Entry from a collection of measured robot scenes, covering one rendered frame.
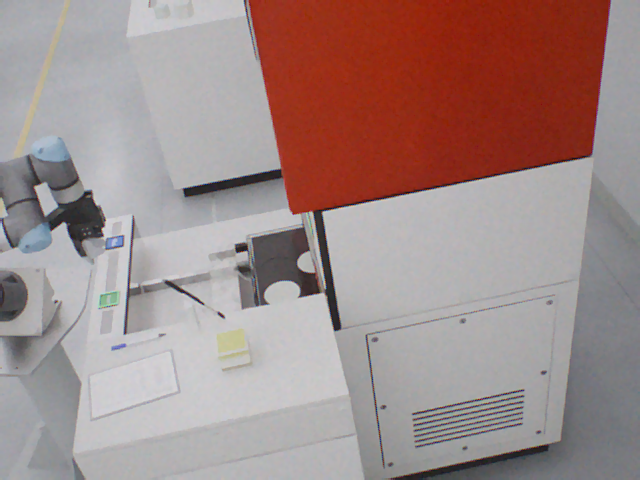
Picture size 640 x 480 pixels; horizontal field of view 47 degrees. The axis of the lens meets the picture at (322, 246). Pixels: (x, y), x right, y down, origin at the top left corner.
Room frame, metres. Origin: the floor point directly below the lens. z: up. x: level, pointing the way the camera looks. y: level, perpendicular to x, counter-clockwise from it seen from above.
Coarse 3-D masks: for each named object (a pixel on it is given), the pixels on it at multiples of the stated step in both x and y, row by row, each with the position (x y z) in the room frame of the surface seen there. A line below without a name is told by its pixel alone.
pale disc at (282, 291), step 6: (282, 282) 1.54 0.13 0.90; (288, 282) 1.54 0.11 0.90; (270, 288) 1.53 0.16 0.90; (276, 288) 1.52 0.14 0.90; (282, 288) 1.52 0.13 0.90; (288, 288) 1.52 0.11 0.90; (294, 288) 1.51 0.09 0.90; (264, 294) 1.51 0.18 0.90; (270, 294) 1.50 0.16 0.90; (276, 294) 1.50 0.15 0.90; (282, 294) 1.49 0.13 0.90; (288, 294) 1.49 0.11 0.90; (294, 294) 1.49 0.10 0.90; (270, 300) 1.48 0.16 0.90; (276, 300) 1.47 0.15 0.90; (282, 300) 1.47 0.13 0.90; (288, 300) 1.47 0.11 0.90
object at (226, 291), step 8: (232, 256) 1.72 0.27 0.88; (216, 280) 1.63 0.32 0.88; (224, 280) 1.62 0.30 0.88; (232, 280) 1.61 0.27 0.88; (216, 288) 1.59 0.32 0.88; (224, 288) 1.58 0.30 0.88; (232, 288) 1.58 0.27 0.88; (216, 296) 1.56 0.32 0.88; (224, 296) 1.55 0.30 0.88; (232, 296) 1.54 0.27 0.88; (240, 296) 1.55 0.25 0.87; (216, 304) 1.52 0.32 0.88; (224, 304) 1.52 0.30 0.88; (232, 304) 1.51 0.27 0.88; (240, 304) 1.51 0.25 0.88; (224, 312) 1.48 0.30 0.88
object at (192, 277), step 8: (248, 264) 1.71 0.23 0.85; (192, 272) 1.72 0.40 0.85; (200, 272) 1.71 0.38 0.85; (208, 272) 1.71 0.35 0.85; (240, 272) 1.71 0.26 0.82; (152, 280) 1.71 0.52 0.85; (160, 280) 1.71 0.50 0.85; (176, 280) 1.70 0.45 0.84; (184, 280) 1.70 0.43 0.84; (192, 280) 1.70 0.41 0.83; (200, 280) 1.70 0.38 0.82; (144, 288) 1.70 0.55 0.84; (152, 288) 1.70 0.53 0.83; (160, 288) 1.70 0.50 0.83
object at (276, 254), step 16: (256, 240) 1.76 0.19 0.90; (272, 240) 1.74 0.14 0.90; (288, 240) 1.73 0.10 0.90; (304, 240) 1.72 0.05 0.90; (256, 256) 1.68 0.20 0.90; (272, 256) 1.67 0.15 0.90; (288, 256) 1.65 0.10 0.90; (256, 272) 1.61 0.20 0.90; (272, 272) 1.60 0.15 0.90; (288, 272) 1.58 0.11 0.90; (304, 272) 1.57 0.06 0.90; (304, 288) 1.50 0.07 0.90
